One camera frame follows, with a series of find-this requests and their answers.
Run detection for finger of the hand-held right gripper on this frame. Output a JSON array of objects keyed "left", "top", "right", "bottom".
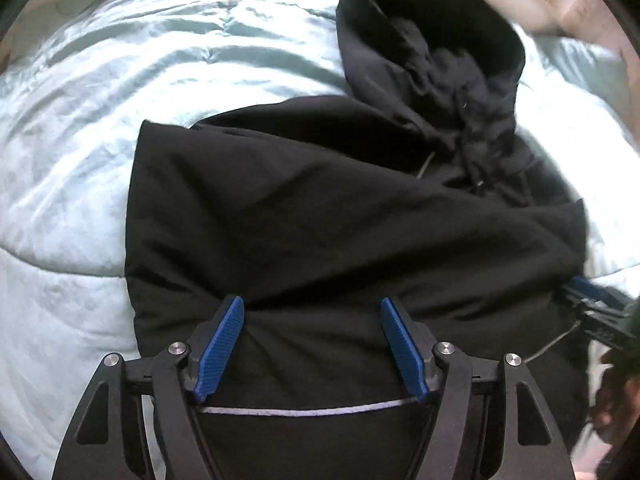
[{"left": 564, "top": 274, "right": 621, "bottom": 311}]

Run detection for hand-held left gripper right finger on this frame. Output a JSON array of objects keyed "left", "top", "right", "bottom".
[{"left": 380, "top": 297, "right": 572, "bottom": 480}]

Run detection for person's right hand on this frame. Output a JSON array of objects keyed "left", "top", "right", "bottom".
[{"left": 590, "top": 345, "right": 640, "bottom": 443}]

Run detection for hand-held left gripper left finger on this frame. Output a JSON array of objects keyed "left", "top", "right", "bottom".
[{"left": 52, "top": 295, "right": 245, "bottom": 480}]

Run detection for black hoodie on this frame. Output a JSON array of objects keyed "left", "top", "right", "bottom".
[{"left": 122, "top": 0, "right": 601, "bottom": 480}]

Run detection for light teal comforter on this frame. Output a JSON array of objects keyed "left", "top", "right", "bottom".
[{"left": 0, "top": 0, "right": 637, "bottom": 480}]

